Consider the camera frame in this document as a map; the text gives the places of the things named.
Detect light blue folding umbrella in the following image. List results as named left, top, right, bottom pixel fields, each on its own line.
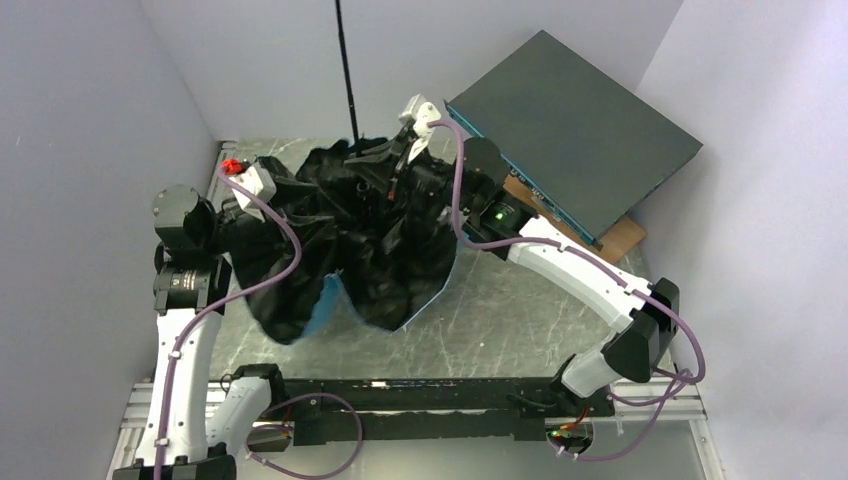
left=222, top=0, right=461, bottom=346

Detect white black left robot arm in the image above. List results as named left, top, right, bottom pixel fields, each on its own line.
left=112, top=184, right=285, bottom=479

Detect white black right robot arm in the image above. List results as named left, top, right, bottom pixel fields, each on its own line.
left=344, top=137, right=680, bottom=405

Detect brown wooden board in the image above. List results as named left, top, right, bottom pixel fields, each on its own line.
left=503, top=176, right=646, bottom=263

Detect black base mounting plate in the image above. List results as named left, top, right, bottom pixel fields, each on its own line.
left=260, top=377, right=615, bottom=446

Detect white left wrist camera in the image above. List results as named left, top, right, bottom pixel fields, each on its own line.
left=221, top=158, right=277, bottom=221

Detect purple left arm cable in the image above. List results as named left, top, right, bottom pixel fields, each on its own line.
left=152, top=165, right=364, bottom=480

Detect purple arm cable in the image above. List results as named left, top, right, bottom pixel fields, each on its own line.
left=426, top=119, right=708, bottom=464
left=152, top=165, right=364, bottom=480

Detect aluminium left side rail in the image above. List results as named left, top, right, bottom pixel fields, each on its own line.
left=156, top=140, right=238, bottom=367

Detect dark grey network switch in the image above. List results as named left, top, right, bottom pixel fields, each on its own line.
left=445, top=30, right=703, bottom=246

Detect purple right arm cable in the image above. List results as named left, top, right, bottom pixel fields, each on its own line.
left=426, top=119, right=708, bottom=464

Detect aluminium front rail frame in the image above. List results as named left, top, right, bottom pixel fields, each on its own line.
left=105, top=374, right=727, bottom=480

